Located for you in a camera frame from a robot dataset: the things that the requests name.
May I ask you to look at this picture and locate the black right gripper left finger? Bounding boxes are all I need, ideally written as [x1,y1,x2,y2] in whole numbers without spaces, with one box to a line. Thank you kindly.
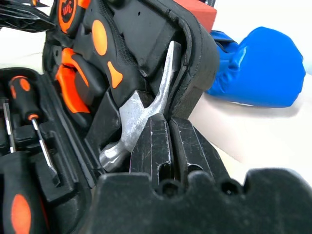
[130,114,175,188]

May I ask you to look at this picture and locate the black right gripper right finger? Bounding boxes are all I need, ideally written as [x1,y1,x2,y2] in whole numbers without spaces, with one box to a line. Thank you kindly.
[170,117,230,182]

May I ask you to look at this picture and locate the black orange handled claw hammer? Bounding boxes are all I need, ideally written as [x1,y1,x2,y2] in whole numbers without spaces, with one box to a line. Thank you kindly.
[73,18,186,173]

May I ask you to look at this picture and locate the dark plastic tool case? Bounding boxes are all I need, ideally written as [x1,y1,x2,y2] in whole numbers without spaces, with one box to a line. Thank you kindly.
[0,0,220,234]

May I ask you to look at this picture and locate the blue fabric bag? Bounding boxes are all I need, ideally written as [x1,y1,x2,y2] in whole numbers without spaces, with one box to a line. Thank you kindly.
[205,26,307,109]

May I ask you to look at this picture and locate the red box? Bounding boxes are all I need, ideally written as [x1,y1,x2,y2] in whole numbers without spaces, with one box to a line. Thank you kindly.
[174,0,217,34]

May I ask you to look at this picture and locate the small black orange screwdriver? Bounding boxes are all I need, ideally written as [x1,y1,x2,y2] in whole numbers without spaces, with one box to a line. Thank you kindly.
[8,75,61,187]

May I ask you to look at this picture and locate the thin silver shaft screwdriver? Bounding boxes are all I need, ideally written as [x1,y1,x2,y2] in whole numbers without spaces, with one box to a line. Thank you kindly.
[1,97,17,154]

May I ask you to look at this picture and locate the orange black tape measure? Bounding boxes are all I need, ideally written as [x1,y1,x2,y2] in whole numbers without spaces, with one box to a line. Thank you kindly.
[57,0,91,34]

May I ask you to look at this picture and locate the orange black handled pliers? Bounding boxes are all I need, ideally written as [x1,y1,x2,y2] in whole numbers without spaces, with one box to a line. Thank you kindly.
[55,47,103,127]

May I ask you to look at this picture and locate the large orange black handle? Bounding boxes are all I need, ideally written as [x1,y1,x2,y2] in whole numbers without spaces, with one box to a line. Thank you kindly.
[0,151,49,234]

